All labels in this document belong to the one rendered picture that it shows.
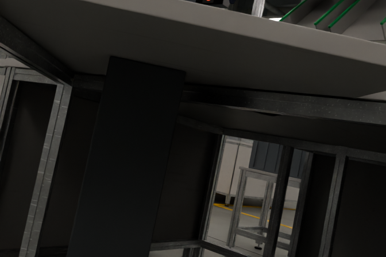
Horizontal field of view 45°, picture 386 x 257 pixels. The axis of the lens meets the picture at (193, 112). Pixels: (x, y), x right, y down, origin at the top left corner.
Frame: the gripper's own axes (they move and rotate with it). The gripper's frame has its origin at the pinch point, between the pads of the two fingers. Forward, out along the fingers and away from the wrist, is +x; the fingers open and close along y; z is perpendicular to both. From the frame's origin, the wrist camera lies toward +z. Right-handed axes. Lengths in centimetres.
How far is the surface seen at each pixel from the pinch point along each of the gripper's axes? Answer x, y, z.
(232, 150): 40, 250, 437
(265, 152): 40, 76, 190
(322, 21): 11.8, -32.9, -8.9
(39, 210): 75, 38, -21
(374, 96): 31, -52, -24
